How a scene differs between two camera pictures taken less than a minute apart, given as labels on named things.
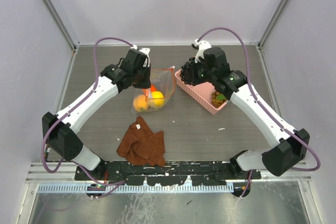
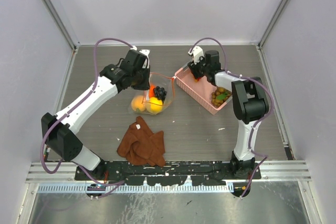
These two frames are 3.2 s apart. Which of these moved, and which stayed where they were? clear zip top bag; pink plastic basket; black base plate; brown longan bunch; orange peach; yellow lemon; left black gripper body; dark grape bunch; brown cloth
Moved: clear zip top bag; dark grape bunch; yellow lemon
Stayed: brown cloth; left black gripper body; black base plate; brown longan bunch; orange peach; pink plastic basket
